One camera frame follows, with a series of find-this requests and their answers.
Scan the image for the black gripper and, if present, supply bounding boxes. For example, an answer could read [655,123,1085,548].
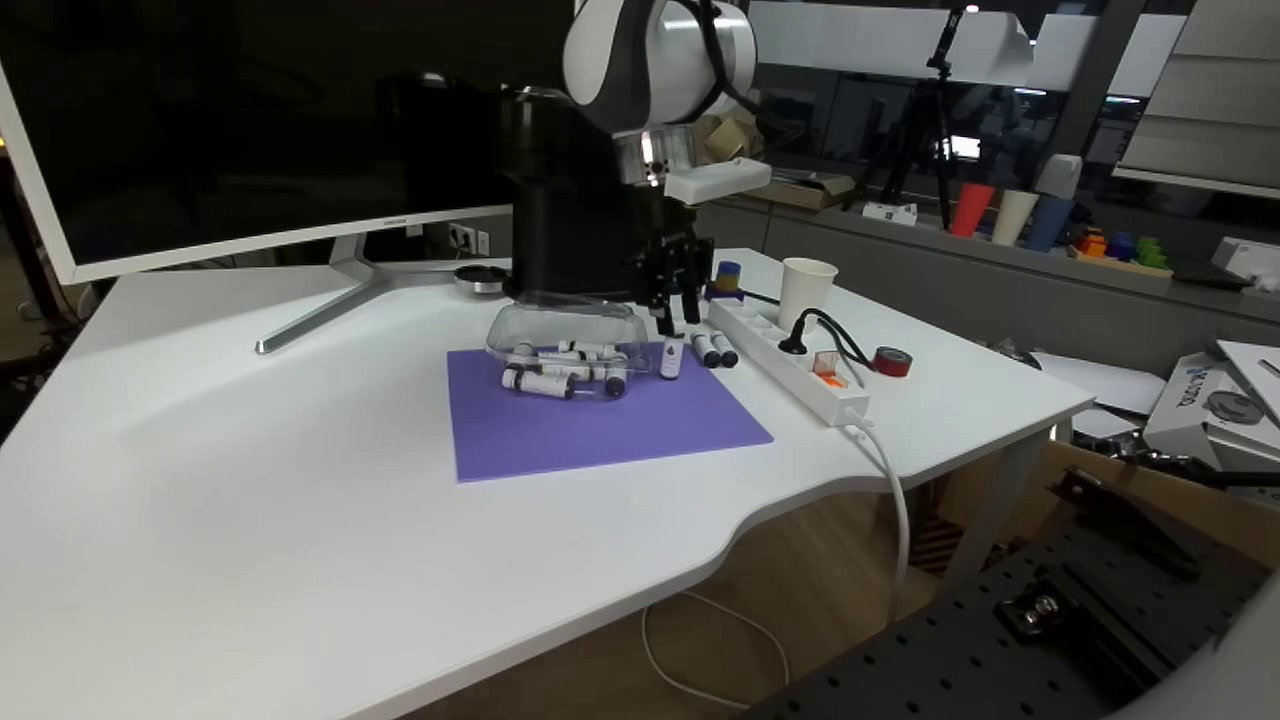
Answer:
[634,195,720,339]

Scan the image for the white power strip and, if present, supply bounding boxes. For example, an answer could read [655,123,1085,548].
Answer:
[703,295,879,431]

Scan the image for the white paper cup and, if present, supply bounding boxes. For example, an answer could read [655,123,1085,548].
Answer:
[774,252,842,335]

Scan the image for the purple rectangular mat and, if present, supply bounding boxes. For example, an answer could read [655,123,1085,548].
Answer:
[444,339,779,488]

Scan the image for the black box appliance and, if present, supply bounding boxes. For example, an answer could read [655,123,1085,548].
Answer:
[501,85,672,304]

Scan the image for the small dark dish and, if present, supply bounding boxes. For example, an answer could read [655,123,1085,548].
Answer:
[449,260,516,298]

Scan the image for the red plastic cup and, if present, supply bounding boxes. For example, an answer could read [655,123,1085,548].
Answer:
[945,180,1001,243]

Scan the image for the black tripod with light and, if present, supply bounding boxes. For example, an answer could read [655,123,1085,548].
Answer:
[874,0,981,233]

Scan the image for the white plastic cup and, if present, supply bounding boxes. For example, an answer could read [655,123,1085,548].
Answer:
[986,183,1045,252]

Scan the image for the blue plastic cup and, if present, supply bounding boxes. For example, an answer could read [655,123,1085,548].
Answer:
[1018,191,1081,260]

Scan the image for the grey metal table leg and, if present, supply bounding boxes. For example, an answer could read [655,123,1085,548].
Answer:
[935,431,1060,592]

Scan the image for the white framed computer monitor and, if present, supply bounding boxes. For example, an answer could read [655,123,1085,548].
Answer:
[0,0,562,359]

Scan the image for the black perforated breadboard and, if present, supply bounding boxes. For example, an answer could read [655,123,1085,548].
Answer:
[753,524,1280,720]

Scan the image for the stack of papers and books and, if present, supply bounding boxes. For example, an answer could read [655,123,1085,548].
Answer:
[1139,335,1280,471]

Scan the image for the black power cable with plug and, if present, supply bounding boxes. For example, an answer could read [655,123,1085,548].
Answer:
[774,304,889,377]

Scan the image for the white power strip cable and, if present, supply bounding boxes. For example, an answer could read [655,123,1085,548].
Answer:
[835,408,918,592]

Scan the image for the thin white looped cable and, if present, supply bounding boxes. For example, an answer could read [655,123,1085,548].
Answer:
[634,582,801,717]

